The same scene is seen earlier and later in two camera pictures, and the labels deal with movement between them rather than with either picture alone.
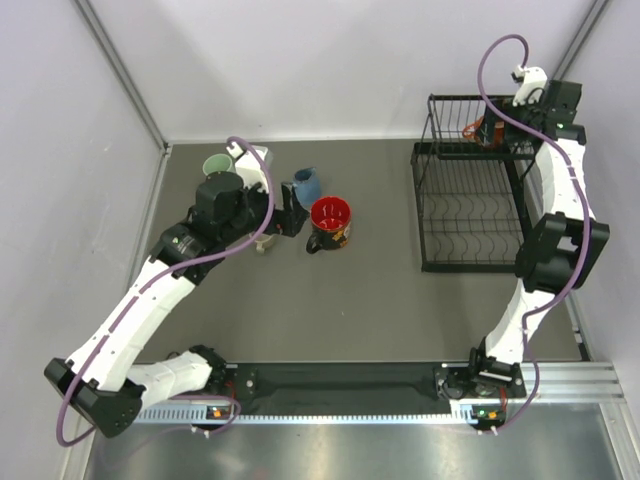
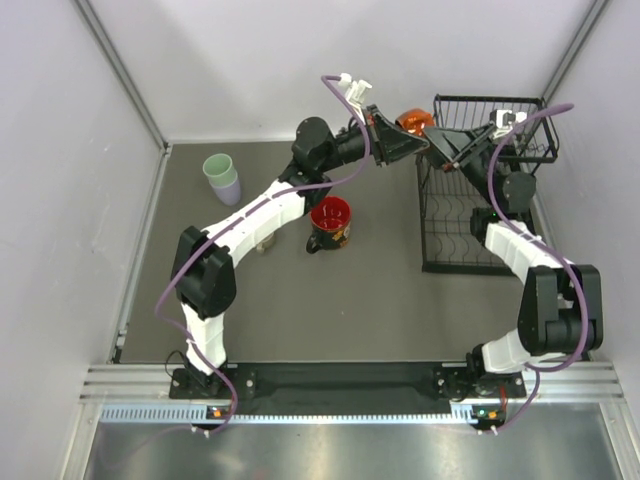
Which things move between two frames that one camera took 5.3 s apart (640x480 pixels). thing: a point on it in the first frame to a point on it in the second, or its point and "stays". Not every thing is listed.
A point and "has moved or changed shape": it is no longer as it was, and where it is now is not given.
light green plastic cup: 217,163 stays
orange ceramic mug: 469,132 has moved or changed shape
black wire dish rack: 469,197 stays
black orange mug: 330,219 stays
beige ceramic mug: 264,242 stays
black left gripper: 288,220 to 388,141
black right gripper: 486,131 to 445,145
